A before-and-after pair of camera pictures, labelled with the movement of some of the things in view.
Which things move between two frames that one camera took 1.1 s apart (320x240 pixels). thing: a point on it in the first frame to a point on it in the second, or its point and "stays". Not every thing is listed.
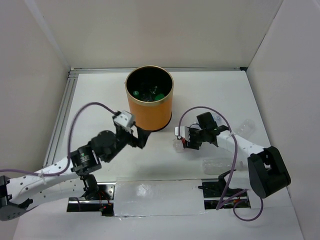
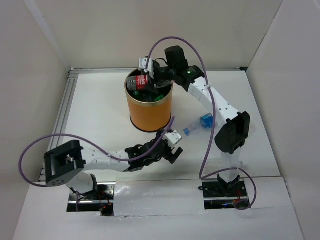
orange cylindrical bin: x=150 y=92 stays
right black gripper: x=191 y=143 to x=156 y=80
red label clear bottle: x=179 y=145 to x=137 y=82
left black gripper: x=143 y=136 to x=172 y=158
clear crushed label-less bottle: x=220 y=165 stays
